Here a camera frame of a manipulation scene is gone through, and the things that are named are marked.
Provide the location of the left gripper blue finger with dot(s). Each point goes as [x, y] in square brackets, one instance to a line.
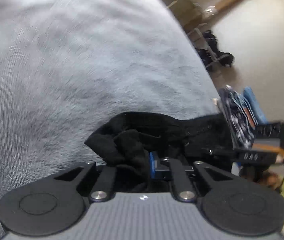
[160, 167]

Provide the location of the black smile t-shirt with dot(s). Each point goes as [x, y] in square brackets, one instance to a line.
[126, 141]

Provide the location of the blue folded scarf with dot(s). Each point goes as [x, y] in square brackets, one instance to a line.
[253, 102]

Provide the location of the metal shoe rack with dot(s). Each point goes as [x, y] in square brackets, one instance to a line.
[206, 45]

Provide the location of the long cardboard tube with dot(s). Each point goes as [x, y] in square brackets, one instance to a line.
[220, 6]

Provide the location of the grey bed blanket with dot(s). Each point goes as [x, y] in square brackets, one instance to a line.
[68, 66]

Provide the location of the cardboard boxes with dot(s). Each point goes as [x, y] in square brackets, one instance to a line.
[187, 13]

